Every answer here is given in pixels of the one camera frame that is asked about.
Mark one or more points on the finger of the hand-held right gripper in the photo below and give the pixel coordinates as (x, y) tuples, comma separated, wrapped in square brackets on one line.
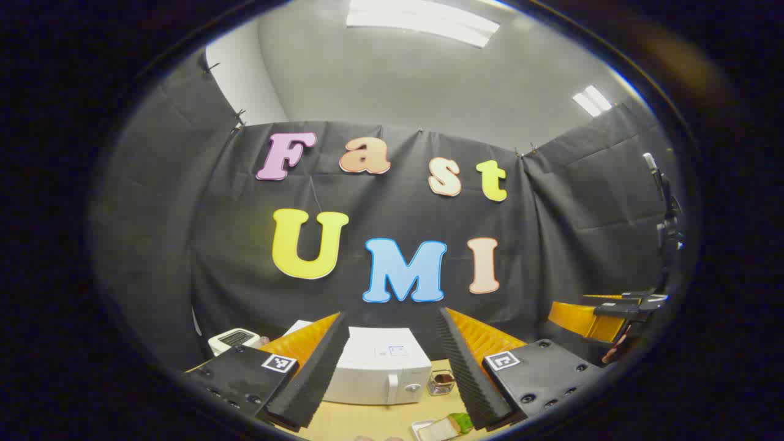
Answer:
[(643, 298), (582, 320)]

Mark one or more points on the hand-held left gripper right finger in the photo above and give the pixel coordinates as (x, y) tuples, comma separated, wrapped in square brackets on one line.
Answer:
[(468, 373)]

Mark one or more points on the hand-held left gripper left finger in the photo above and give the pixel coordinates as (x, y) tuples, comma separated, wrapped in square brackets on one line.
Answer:
[(309, 380)]

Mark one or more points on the lettuce sandwich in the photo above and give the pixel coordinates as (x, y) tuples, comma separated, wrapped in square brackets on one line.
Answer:
[(441, 429)]

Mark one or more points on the white microwave oven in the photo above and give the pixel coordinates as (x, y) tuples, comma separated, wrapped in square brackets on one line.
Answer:
[(380, 367)]

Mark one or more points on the metal utensil holder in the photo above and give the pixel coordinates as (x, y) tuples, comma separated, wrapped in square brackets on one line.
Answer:
[(441, 383)]

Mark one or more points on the black tripod stand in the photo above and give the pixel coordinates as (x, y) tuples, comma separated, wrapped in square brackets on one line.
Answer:
[(669, 220)]

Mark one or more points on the white toaster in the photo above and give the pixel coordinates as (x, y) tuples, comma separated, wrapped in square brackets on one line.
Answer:
[(231, 339)]

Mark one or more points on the black backdrop cloth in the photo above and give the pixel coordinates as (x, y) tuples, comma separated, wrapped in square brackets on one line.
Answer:
[(392, 208)]

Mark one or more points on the small ceiling light panel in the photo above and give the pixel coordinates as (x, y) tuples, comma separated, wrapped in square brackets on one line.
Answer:
[(592, 101)]

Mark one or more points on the large ceiling light panel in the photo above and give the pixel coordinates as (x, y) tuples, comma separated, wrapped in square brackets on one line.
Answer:
[(422, 21)]

